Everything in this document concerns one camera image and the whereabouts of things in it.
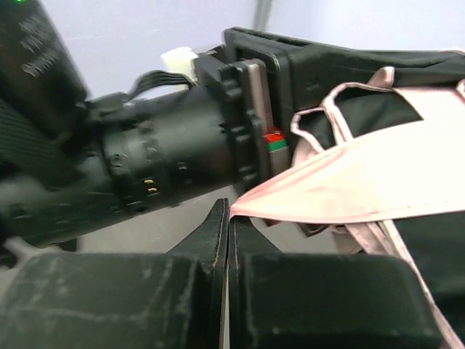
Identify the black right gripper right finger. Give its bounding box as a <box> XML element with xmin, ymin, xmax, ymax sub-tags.
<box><xmin>229</xmin><ymin>218</ymin><xmax>442</xmax><ymax>348</ymax></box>

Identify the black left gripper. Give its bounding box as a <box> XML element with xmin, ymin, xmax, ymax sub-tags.
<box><xmin>194</xmin><ymin>27</ymin><xmax>324</xmax><ymax>194</ymax></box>

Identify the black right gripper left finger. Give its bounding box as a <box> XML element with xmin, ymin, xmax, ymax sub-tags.
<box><xmin>1</xmin><ymin>198</ymin><xmax>230</xmax><ymax>348</ymax></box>

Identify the pink and black umbrella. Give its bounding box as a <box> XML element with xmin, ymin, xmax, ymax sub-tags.
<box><xmin>230</xmin><ymin>49</ymin><xmax>464</xmax><ymax>348</ymax></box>

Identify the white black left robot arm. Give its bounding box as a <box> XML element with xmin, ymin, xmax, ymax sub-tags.
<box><xmin>1</xmin><ymin>1</ymin><xmax>328</xmax><ymax>246</ymax></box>

